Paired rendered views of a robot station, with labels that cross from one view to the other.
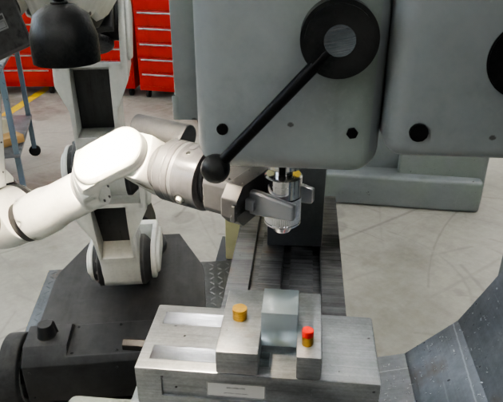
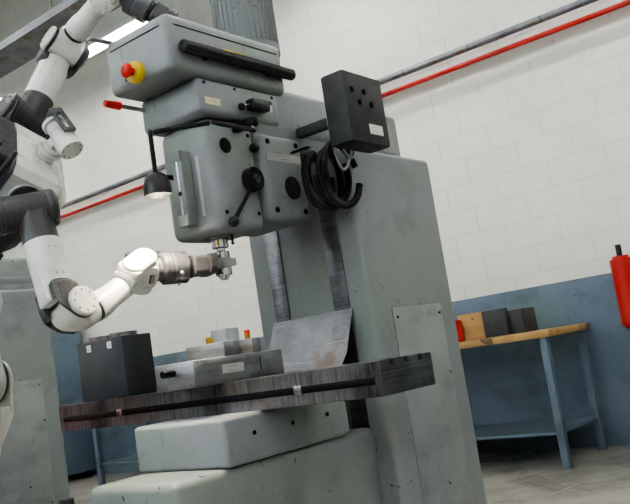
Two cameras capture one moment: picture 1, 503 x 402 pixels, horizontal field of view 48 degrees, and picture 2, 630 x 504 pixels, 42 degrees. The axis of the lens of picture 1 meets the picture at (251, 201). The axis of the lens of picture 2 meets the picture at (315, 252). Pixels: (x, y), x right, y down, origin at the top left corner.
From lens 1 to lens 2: 2.04 m
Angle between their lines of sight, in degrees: 65
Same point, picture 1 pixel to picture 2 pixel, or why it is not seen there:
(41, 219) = (113, 299)
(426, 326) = not seen: outside the picture
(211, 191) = (200, 260)
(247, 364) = (235, 346)
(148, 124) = not seen: hidden behind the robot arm
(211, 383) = (223, 364)
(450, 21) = (275, 176)
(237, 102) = (229, 202)
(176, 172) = (179, 258)
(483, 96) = (287, 198)
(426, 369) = not seen: hidden behind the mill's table
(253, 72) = (231, 191)
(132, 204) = (5, 407)
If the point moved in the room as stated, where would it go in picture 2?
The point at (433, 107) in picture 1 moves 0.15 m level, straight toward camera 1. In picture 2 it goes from (278, 201) to (309, 188)
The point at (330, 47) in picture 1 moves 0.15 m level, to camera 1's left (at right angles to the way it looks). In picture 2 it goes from (256, 179) to (222, 173)
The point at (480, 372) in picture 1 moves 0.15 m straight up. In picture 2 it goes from (297, 358) to (290, 310)
